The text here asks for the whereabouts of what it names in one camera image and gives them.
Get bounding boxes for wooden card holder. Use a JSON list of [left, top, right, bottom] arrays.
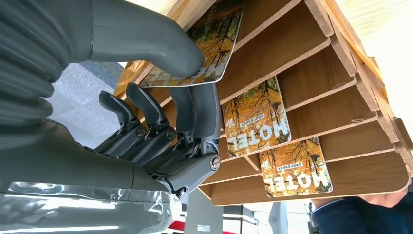
[[113, 0, 413, 207]]

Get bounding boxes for grey kiosk stand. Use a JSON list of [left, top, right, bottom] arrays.
[[184, 189, 225, 234]]

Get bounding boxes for person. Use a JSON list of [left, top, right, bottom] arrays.
[[311, 189, 413, 234]]

